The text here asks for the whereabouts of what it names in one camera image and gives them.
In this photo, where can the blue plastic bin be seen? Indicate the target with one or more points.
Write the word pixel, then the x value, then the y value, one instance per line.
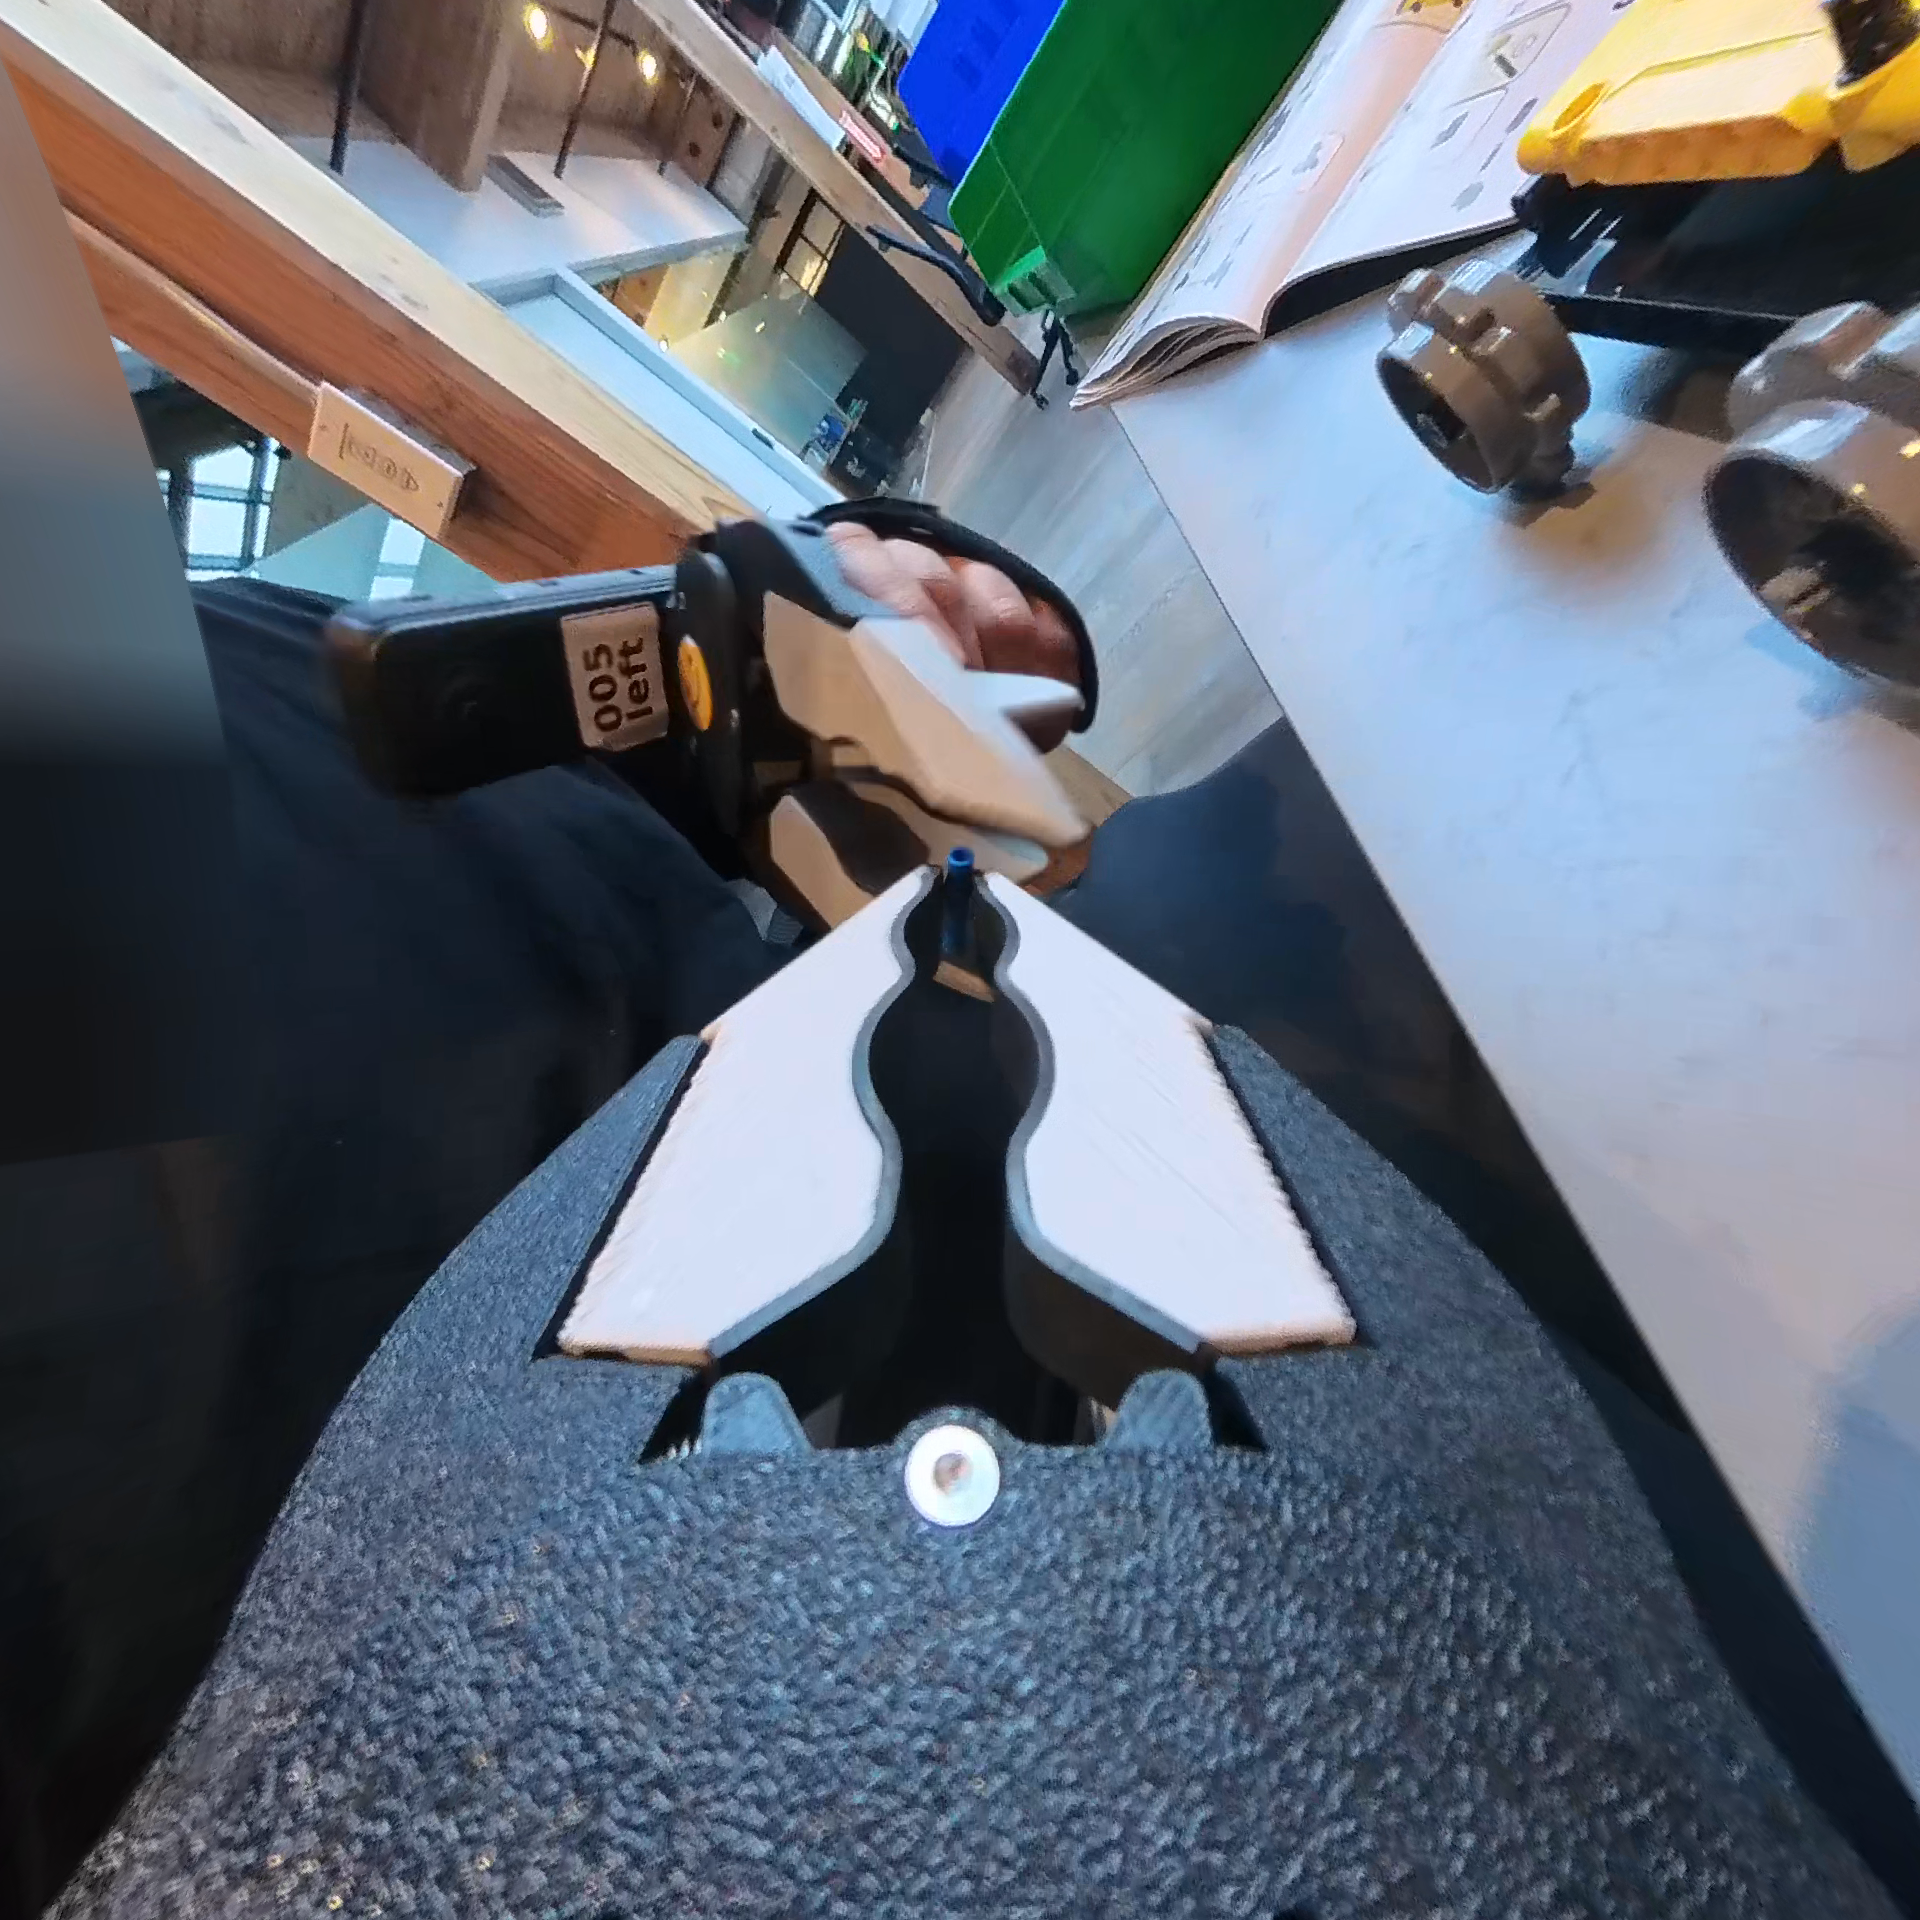
pixel 974 75

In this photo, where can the wooden ceiling beam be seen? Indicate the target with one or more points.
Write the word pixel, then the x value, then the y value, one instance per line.
pixel 375 345

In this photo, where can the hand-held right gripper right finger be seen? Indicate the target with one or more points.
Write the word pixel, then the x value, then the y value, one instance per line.
pixel 1185 1184

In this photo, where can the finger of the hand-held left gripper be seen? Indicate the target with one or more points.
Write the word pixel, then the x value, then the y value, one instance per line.
pixel 960 721
pixel 810 868

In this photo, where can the yellow toy vehicle model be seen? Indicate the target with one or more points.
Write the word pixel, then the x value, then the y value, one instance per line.
pixel 1694 180

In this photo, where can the person's left hand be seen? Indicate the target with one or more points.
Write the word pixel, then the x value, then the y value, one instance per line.
pixel 960 599

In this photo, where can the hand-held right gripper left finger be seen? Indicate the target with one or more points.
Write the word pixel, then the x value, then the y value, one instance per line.
pixel 735 1184

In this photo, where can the green box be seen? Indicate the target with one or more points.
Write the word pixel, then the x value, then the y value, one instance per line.
pixel 1125 149

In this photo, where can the person's left forearm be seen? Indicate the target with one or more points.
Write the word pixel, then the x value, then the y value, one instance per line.
pixel 450 930

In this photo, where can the long blue toy pin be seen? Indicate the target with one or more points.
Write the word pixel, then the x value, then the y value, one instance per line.
pixel 955 900

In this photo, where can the white instruction booklet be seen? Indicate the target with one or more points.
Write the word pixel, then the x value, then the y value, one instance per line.
pixel 1320 195

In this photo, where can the small pale label plate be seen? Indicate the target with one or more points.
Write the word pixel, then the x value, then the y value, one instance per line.
pixel 389 451

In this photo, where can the person's dark torso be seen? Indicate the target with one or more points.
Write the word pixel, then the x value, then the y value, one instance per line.
pixel 224 1349

